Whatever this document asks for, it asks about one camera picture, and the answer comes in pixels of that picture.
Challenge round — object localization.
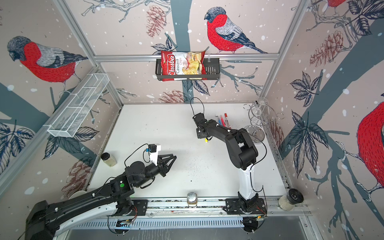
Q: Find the pink pen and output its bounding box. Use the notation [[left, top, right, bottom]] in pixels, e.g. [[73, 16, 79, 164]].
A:
[[220, 115, 226, 127]]

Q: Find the right jar black lid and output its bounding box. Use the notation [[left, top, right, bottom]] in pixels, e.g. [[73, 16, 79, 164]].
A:
[[279, 189, 304, 211]]

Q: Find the red cassava chips bag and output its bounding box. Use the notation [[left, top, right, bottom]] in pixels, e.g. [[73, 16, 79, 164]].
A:
[[161, 51, 206, 82]]

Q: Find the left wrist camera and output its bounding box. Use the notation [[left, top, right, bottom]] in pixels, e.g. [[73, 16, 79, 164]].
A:
[[146, 144, 161, 166]]

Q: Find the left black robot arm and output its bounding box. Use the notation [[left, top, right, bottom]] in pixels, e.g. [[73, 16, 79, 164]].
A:
[[25, 154, 177, 240]]

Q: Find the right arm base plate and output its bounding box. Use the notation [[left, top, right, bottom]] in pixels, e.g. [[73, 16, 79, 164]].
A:
[[223, 199, 267, 215]]

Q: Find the white marker pen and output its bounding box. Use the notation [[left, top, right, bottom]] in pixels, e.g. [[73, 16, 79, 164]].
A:
[[225, 117, 232, 129]]

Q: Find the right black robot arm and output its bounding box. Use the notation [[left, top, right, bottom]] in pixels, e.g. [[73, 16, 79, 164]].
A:
[[193, 113, 259, 214]]

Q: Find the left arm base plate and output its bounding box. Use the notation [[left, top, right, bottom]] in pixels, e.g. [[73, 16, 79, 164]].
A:
[[112, 199, 149, 217]]

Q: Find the white mesh wall shelf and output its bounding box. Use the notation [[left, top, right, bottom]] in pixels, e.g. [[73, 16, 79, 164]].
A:
[[44, 73, 110, 138]]

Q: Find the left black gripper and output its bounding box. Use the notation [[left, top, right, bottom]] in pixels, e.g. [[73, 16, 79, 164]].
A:
[[135, 153, 177, 189]]

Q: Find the chrome spiral glass holder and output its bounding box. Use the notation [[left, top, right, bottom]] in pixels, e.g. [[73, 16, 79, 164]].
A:
[[243, 97, 285, 143]]

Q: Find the small jar black lid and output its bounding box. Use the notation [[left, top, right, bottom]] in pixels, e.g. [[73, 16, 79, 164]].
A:
[[101, 152, 117, 167]]

